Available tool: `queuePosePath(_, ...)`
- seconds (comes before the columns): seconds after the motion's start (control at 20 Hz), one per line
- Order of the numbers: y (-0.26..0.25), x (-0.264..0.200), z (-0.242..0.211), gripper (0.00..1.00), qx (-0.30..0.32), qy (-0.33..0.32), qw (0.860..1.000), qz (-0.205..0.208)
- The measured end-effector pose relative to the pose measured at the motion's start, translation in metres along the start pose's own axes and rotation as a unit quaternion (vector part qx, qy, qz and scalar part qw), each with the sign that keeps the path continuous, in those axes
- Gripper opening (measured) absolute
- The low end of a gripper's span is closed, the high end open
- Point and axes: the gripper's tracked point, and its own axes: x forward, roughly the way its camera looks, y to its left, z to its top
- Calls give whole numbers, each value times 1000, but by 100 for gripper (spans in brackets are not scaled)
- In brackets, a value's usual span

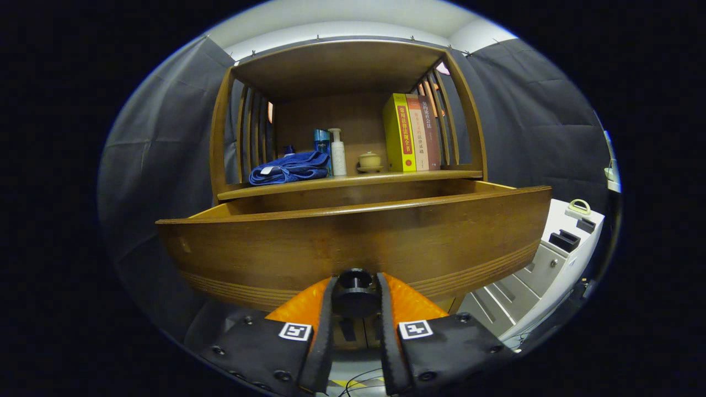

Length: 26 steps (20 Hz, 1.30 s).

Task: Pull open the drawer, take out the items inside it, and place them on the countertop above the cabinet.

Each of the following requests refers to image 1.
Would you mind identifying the wooden countertop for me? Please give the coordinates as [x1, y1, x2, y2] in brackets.
[218, 169, 483, 200]

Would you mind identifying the cream orange book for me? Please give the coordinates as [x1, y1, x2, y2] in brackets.
[406, 94, 429, 171]

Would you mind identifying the blue folded towel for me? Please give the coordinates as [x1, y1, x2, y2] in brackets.
[248, 151, 330, 186]

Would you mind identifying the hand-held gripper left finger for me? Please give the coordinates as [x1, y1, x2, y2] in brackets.
[199, 276, 338, 396]

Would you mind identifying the white drawer unit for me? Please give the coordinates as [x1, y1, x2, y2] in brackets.
[457, 198, 606, 351]

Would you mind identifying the tall blue bottle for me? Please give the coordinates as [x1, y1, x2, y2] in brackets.
[314, 129, 331, 162]

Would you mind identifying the white pump bottle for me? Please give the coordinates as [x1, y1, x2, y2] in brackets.
[328, 128, 347, 176]

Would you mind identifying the wooden cabinet door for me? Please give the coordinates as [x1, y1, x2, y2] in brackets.
[333, 317, 360, 350]
[360, 317, 382, 348]

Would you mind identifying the white device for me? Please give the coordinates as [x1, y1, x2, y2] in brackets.
[604, 130, 623, 194]

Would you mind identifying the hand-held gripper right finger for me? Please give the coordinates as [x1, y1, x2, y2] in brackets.
[376, 272, 516, 395]

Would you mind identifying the brown book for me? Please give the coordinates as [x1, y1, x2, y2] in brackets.
[418, 95, 442, 170]

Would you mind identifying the beige lidded teacup with saucer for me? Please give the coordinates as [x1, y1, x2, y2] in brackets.
[356, 152, 383, 173]

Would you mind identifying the thick yellow book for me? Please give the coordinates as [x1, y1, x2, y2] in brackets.
[383, 93, 417, 172]

